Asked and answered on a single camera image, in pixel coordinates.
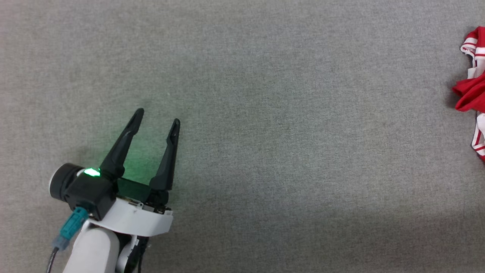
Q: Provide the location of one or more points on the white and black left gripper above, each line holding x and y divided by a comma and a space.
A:
136, 218

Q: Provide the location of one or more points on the red and white garment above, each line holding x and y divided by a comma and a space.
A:
471, 91

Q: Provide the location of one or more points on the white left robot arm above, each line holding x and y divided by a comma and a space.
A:
91, 252

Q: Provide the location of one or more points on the grey fabric sofa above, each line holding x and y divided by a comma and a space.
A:
284, 113

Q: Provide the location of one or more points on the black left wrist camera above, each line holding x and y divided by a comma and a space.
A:
87, 193

